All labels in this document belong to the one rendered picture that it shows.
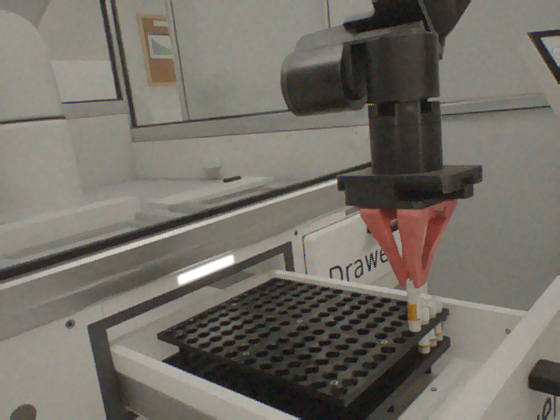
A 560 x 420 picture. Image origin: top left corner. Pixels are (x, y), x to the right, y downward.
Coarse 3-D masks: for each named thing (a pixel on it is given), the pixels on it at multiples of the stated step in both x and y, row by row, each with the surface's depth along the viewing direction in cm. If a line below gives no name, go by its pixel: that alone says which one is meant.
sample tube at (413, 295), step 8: (408, 280) 44; (408, 288) 43; (408, 296) 44; (416, 296) 43; (408, 304) 44; (416, 304) 44; (408, 312) 44; (416, 312) 44; (408, 320) 44; (416, 320) 44; (416, 328) 44
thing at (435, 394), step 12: (444, 372) 47; (456, 372) 47; (432, 384) 45; (444, 384) 45; (456, 384) 46; (420, 396) 44; (432, 396) 43; (444, 396) 44; (408, 408) 42; (420, 408) 42; (432, 408) 43
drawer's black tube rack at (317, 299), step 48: (288, 288) 59; (336, 288) 57; (192, 336) 48; (240, 336) 48; (288, 336) 46; (336, 336) 46; (384, 336) 45; (240, 384) 45; (288, 384) 39; (336, 384) 37; (384, 384) 42
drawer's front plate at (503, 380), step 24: (552, 288) 43; (528, 312) 39; (552, 312) 39; (528, 336) 36; (552, 336) 39; (504, 360) 33; (528, 360) 34; (552, 360) 39; (480, 384) 30; (504, 384) 31; (456, 408) 28; (480, 408) 28; (504, 408) 31; (528, 408) 35; (552, 408) 40
